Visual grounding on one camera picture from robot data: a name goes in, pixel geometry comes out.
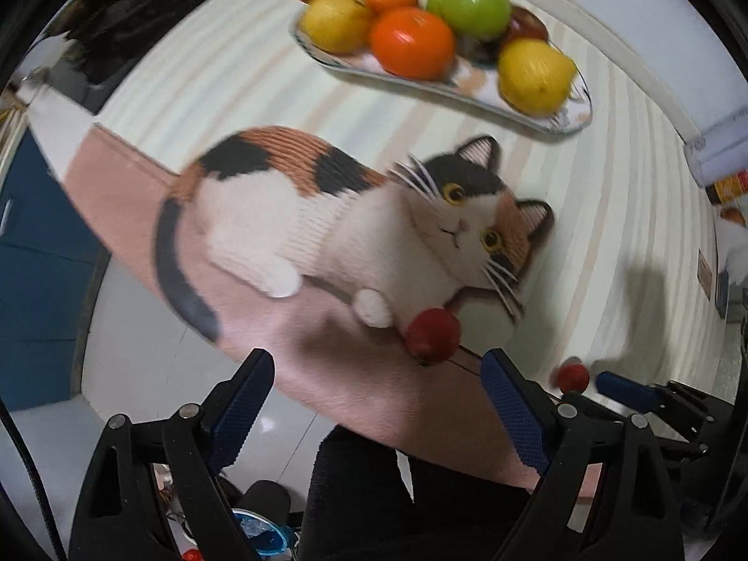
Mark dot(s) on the striped table mat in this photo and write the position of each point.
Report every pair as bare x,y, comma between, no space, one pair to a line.
584,187

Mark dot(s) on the green apple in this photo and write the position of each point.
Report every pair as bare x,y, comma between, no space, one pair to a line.
469,6

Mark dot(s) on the patterned ceramic plate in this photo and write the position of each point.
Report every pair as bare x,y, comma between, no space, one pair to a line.
467,79

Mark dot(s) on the cat-shaped mat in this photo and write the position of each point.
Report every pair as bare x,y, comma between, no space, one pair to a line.
327,216

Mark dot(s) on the brown pear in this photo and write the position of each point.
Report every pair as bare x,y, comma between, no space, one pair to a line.
735,214

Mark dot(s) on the yellow citrus fruit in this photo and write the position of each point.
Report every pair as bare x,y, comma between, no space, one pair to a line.
536,76
337,20

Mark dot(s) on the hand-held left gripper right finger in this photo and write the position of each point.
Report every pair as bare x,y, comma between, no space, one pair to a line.
514,415

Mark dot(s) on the small red fruit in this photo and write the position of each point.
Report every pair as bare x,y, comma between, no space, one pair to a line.
571,375
433,333

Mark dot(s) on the white tissue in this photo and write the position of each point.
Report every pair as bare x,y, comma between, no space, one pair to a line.
737,248

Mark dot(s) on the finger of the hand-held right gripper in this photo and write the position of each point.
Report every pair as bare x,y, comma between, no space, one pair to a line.
625,391

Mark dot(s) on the dark sauce bottle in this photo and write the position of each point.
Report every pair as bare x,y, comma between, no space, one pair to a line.
730,188

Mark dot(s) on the person's dark trousers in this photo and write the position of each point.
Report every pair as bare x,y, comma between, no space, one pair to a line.
380,508

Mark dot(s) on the black gas stove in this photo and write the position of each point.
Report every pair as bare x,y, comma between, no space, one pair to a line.
117,29

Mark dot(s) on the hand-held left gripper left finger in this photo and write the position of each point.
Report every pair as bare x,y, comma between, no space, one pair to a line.
239,415

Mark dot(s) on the blue round container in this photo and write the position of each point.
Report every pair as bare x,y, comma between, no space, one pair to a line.
266,532

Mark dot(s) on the dark red apple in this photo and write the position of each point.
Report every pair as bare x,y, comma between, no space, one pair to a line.
526,26

